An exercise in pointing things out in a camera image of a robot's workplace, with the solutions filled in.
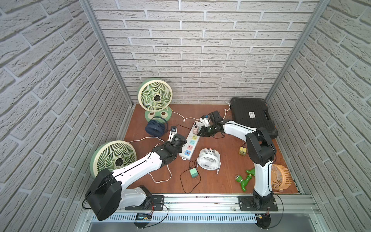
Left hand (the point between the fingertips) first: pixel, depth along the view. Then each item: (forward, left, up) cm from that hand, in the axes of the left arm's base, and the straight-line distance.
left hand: (172, 137), depth 86 cm
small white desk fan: (-14, -21, 0) cm, 25 cm away
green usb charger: (-18, -13, -10) cm, 24 cm away
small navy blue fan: (+8, +12, -1) cm, 15 cm away
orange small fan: (-24, -57, +2) cm, 62 cm away
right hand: (+7, -18, -7) cm, 20 cm away
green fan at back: (+24, +11, +13) cm, 30 cm away
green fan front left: (-13, +30, +4) cm, 33 cm away
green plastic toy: (-23, -41, -9) cm, 48 cm away
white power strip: (-1, -11, -9) cm, 14 cm away
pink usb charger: (+8, -14, -4) cm, 17 cm away
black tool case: (+25, -59, -3) cm, 64 cm away
